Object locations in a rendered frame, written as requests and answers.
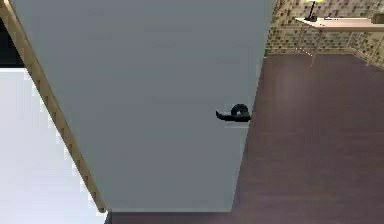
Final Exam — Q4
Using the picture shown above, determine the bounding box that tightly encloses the grey room door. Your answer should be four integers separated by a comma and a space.
8, 0, 277, 213

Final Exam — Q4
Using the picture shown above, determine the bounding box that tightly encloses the black lamp with yellow shade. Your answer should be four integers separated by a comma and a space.
303, 0, 325, 23

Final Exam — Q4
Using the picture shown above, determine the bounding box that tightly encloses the pale wooden table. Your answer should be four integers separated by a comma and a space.
294, 16, 384, 68

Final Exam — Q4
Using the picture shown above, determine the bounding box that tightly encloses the black door handle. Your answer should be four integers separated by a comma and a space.
215, 103, 252, 123

